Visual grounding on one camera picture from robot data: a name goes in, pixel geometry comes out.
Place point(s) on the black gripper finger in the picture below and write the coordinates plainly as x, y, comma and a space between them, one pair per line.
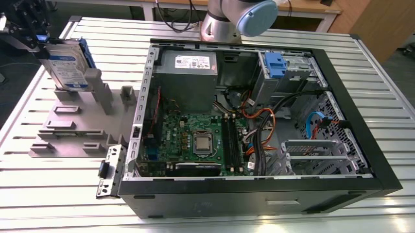
40, 24
22, 34

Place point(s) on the hard disk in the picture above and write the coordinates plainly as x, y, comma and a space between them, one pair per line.
69, 70

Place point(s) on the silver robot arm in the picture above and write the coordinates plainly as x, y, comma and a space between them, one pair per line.
220, 26

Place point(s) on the metal disk bay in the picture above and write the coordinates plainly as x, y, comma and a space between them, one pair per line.
307, 143

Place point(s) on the grey parts rack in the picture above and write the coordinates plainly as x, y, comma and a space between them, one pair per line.
86, 126

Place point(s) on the green RAM stick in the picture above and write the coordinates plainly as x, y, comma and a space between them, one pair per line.
65, 133

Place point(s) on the grey power supply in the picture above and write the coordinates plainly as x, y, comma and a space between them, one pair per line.
184, 92

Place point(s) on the green motherboard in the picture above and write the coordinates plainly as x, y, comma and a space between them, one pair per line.
175, 131

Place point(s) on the silver CPU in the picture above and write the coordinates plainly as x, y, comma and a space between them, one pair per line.
201, 143

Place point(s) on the CPU socket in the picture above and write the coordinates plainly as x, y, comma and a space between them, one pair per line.
201, 155

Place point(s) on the black RAM slot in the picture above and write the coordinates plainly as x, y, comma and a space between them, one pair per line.
227, 143
237, 145

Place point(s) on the black graphics card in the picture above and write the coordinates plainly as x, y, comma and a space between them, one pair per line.
193, 168

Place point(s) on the wooden top desk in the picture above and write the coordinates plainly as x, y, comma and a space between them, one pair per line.
317, 10

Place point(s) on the black PC case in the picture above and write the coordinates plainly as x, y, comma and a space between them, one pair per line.
227, 201

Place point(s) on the brown wooden cabinet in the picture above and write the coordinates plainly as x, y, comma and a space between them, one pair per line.
381, 24

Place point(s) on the metal card retention bracket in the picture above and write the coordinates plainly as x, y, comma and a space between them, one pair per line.
113, 155

